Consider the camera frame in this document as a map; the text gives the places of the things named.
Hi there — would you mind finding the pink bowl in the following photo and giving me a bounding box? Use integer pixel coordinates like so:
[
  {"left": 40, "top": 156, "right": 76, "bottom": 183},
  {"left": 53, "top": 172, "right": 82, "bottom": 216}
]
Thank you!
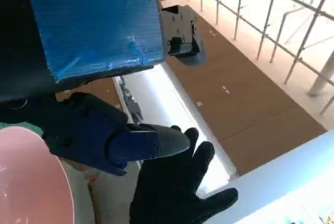
[{"left": 0, "top": 126, "right": 76, "bottom": 224}]

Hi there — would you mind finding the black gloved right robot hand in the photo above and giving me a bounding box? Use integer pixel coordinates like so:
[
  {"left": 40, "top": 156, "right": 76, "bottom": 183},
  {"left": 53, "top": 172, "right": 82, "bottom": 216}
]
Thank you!
[{"left": 129, "top": 127, "right": 238, "bottom": 224}]

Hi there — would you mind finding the metal railing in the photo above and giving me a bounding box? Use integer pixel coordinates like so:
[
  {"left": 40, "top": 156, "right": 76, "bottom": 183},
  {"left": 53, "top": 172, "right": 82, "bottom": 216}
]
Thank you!
[{"left": 153, "top": 0, "right": 334, "bottom": 116}]

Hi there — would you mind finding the green cutting mat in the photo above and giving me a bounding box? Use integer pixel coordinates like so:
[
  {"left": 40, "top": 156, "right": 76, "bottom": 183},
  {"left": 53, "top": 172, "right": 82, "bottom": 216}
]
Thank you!
[{"left": 0, "top": 121, "right": 44, "bottom": 136}]

